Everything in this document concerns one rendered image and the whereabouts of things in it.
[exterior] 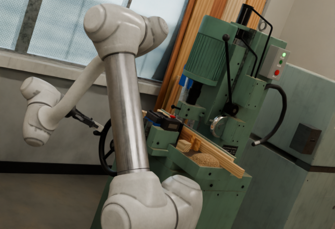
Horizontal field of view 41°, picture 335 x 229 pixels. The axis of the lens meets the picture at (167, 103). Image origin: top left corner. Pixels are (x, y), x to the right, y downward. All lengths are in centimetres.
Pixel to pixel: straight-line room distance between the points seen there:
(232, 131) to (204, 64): 36
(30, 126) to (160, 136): 58
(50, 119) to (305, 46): 325
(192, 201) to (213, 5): 258
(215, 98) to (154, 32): 79
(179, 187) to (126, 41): 49
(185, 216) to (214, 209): 94
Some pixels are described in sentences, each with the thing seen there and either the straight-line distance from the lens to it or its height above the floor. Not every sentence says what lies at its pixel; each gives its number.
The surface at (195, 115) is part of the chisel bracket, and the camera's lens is 226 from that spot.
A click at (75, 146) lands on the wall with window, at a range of 364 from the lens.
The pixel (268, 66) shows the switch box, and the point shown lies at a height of 138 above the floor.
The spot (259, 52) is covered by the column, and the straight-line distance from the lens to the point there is 231.
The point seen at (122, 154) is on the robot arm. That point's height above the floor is 102.
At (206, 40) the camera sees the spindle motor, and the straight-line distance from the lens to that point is 215.
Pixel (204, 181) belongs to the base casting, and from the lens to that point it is 223.
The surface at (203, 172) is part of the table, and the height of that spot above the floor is 87.
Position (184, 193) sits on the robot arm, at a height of 94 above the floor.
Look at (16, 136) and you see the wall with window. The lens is 338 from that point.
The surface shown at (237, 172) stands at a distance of 200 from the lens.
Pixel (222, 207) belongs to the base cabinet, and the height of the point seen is 61.
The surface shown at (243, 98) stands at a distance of 225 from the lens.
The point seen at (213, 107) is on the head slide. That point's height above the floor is 109.
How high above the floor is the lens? 146
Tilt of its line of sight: 11 degrees down
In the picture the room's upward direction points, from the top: 20 degrees clockwise
